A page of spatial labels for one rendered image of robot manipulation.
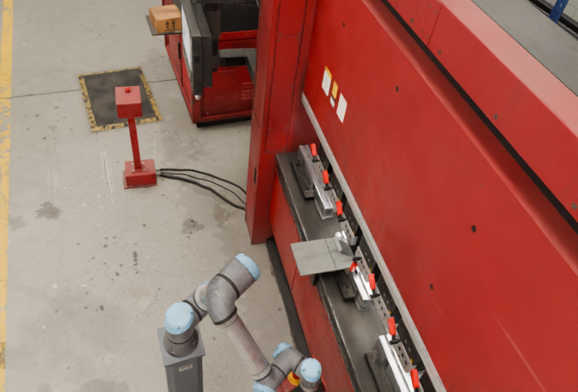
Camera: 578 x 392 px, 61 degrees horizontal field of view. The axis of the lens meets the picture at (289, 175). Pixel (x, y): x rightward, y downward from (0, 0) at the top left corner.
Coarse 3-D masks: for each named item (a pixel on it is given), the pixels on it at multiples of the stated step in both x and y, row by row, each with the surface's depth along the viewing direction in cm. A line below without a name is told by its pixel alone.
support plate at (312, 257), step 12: (324, 240) 238; (300, 252) 231; (312, 252) 232; (324, 252) 233; (336, 252) 234; (300, 264) 226; (312, 264) 227; (324, 264) 228; (336, 264) 229; (348, 264) 229; (300, 276) 223
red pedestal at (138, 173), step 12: (120, 96) 332; (132, 96) 334; (120, 108) 329; (132, 108) 332; (132, 120) 347; (132, 132) 355; (132, 144) 362; (132, 168) 379; (144, 168) 381; (132, 180) 378; (144, 180) 381; (156, 180) 384
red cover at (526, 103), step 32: (416, 0) 147; (448, 0) 136; (416, 32) 149; (448, 32) 134; (480, 32) 125; (448, 64) 135; (480, 64) 123; (512, 64) 114; (480, 96) 124; (512, 96) 113; (544, 96) 106; (576, 96) 107; (512, 128) 114; (544, 128) 105; (576, 128) 99; (544, 160) 106; (576, 160) 98; (576, 192) 99
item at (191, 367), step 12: (204, 348) 216; (168, 360) 211; (180, 360) 211; (192, 360) 216; (168, 372) 221; (180, 372) 220; (192, 372) 224; (168, 384) 232; (180, 384) 229; (192, 384) 233
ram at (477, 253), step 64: (320, 0) 229; (320, 64) 238; (384, 64) 175; (384, 128) 180; (448, 128) 142; (384, 192) 185; (448, 192) 145; (512, 192) 119; (384, 256) 191; (448, 256) 149; (512, 256) 122; (576, 256) 107; (448, 320) 152; (512, 320) 124; (576, 320) 104; (448, 384) 157; (512, 384) 127; (576, 384) 106
